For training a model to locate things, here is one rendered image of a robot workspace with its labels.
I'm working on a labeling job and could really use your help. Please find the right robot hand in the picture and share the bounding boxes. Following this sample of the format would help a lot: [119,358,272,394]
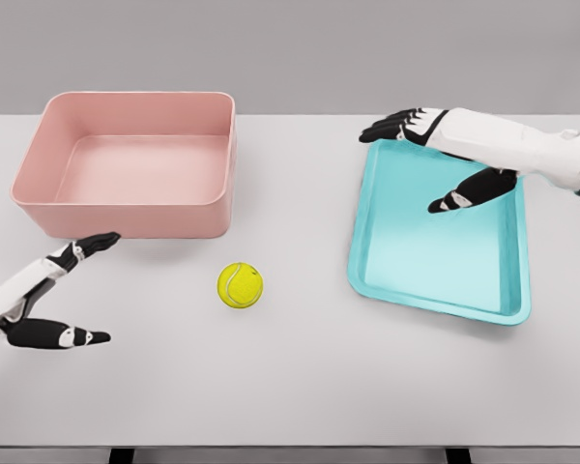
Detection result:
[358,106,528,215]

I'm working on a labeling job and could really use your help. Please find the pink plastic basket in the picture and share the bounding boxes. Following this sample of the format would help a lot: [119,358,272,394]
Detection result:
[10,90,237,240]

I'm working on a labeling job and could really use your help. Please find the blue plastic tray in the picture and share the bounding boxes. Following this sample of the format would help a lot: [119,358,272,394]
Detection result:
[347,138,533,327]

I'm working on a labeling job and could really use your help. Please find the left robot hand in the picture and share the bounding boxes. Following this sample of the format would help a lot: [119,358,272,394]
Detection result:
[0,231,122,360]

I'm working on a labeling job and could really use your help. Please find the yellow tennis ball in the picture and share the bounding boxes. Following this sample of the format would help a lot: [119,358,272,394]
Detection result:
[217,261,265,307]

